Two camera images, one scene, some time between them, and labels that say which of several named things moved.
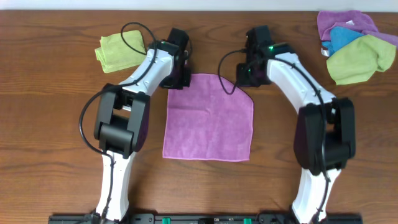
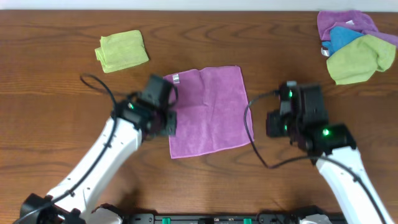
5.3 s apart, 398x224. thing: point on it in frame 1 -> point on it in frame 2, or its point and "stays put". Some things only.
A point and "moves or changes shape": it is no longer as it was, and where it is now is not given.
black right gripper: x=249 y=78 -> x=274 y=124
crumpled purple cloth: x=353 y=19 stays put
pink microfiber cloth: x=212 y=119 moves or changes shape
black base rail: x=206 y=218 stays put
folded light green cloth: x=113 y=54 stays put
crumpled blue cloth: x=339 y=37 stays put
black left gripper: x=178 y=80 -> x=170 y=123
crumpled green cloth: x=358 y=61 stays put
